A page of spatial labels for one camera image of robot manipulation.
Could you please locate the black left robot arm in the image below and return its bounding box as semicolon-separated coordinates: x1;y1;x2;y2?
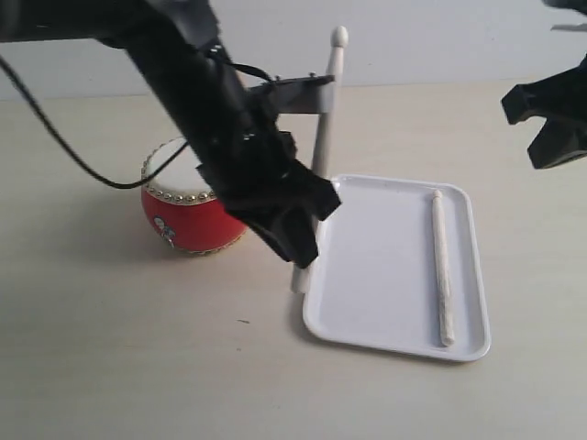
1;1;340;268

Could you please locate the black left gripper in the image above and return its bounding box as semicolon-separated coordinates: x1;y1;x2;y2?
123;27;341;269

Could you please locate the wooden drumstick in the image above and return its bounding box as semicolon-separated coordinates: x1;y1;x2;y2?
432;190;455;347
291;26;349;294

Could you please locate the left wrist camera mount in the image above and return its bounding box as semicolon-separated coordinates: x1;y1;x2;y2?
249;75;338;116

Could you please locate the white rectangular plastic tray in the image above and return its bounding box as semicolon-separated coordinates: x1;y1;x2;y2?
303;174;491;362

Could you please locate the small red drum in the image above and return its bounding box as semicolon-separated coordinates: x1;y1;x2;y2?
141;137;247;255

